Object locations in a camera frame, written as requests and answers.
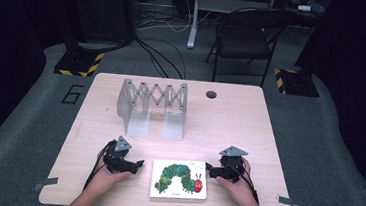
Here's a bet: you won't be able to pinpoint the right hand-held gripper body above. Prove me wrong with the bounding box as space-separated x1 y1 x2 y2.
216 144 250 185

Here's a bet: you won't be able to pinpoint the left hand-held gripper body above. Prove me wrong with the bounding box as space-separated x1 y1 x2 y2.
101 134 136 176

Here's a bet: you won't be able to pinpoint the white caterpillar picture book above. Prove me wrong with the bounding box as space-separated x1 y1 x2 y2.
147 157 211 205

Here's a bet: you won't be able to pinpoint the grey expandable metal book rack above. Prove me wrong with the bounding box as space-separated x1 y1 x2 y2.
113 76 191 142

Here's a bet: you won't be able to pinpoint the person's right hand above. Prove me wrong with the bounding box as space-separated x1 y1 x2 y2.
213 154 261 206

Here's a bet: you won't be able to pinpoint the person's left hand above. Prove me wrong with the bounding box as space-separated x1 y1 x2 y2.
87 164 133 198

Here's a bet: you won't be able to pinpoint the black stand with striped base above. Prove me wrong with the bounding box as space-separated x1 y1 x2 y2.
52 0 111 80
270 0 330 99

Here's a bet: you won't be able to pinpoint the black folding chair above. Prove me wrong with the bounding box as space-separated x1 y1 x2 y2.
203 2 292 91

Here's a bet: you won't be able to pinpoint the grey desk with white leg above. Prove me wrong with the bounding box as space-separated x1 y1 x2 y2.
186 0 278 57

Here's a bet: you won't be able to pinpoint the dark curtain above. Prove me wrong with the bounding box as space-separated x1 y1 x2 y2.
0 0 73 175
284 0 366 203

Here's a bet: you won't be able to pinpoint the small white device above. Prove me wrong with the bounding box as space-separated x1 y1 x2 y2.
296 4 313 13

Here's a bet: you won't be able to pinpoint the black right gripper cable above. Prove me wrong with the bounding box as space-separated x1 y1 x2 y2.
221 161 324 206

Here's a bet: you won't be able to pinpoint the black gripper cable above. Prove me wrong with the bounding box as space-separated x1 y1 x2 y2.
82 139 116 194
221 161 324 206

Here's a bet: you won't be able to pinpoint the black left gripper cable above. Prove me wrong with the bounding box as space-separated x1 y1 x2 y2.
82 139 116 194

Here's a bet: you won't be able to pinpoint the grey table edge bracket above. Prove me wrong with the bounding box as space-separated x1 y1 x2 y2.
32 174 60 193
275 194 302 206

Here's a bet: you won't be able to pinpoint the black floor cables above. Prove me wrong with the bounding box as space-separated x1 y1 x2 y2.
128 35 190 81

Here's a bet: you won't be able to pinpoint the white floor cables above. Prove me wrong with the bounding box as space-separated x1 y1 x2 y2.
136 0 214 37

